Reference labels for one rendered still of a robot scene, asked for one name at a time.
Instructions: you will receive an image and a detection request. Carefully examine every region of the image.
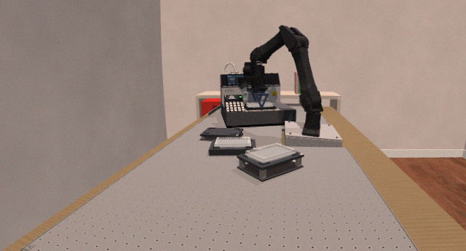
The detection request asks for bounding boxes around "white well plate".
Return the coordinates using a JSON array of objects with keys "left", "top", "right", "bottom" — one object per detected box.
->
[
  {"left": 246, "top": 102, "right": 273, "bottom": 108},
  {"left": 214, "top": 137, "right": 251, "bottom": 148},
  {"left": 245, "top": 143, "right": 296, "bottom": 163}
]

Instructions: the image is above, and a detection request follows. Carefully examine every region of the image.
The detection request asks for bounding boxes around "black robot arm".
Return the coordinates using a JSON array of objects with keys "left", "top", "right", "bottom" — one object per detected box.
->
[{"left": 238, "top": 25, "right": 323, "bottom": 138}]

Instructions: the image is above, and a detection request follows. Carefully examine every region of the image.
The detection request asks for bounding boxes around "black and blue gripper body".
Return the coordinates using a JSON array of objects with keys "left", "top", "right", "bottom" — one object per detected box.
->
[{"left": 251, "top": 76, "right": 268, "bottom": 93}]

